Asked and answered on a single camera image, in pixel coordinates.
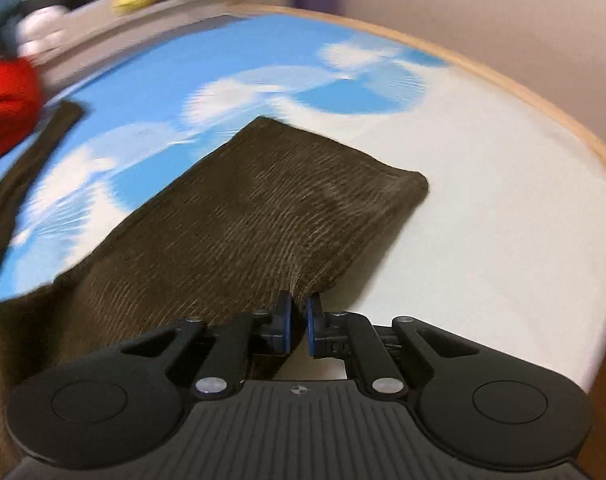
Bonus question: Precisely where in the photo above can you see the grey window bench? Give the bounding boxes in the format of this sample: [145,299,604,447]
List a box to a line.
[36,0,253,96]

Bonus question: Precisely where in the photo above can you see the blue white patterned bedsheet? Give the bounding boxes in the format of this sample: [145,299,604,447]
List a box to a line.
[0,14,606,387]

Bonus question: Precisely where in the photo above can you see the teal shark plush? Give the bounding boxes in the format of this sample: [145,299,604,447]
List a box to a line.
[0,0,22,58]

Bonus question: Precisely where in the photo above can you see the wooden bed frame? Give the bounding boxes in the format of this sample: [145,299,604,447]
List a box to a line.
[233,3,606,479]

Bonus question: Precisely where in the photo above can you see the red folded sweater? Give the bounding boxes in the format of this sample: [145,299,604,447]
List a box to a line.
[0,58,44,157]

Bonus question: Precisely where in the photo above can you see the brown corduroy pants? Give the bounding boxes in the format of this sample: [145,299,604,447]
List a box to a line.
[0,116,429,477]

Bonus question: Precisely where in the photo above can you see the white plush toy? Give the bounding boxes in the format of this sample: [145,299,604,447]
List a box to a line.
[16,6,70,60]

